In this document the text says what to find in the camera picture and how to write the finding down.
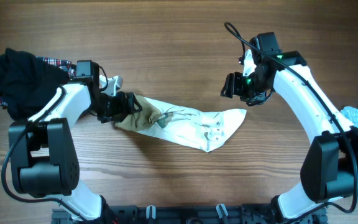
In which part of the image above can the black folded garment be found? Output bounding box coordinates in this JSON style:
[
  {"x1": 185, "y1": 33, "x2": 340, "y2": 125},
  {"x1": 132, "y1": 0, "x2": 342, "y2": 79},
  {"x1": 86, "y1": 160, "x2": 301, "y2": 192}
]
[{"x1": 0, "y1": 48, "x2": 70, "y2": 120}]

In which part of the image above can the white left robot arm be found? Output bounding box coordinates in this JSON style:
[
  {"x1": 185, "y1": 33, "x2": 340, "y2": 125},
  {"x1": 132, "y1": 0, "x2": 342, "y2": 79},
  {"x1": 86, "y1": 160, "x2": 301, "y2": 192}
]
[{"x1": 1, "y1": 60, "x2": 142, "y2": 223}]

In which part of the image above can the red plaid garment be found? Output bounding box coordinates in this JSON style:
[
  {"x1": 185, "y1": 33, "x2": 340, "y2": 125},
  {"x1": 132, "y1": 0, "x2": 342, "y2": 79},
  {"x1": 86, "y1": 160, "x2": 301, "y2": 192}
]
[{"x1": 0, "y1": 56, "x2": 76, "y2": 109}]

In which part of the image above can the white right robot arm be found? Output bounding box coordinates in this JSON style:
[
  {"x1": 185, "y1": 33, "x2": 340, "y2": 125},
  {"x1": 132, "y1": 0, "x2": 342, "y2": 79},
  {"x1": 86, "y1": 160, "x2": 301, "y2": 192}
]
[{"x1": 221, "y1": 32, "x2": 358, "y2": 223}]

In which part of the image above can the white baby bodysuit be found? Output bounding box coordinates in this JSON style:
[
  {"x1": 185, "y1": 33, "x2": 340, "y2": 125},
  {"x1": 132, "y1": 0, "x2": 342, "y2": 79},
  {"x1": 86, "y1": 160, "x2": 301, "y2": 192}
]
[{"x1": 114, "y1": 95, "x2": 247, "y2": 152}]

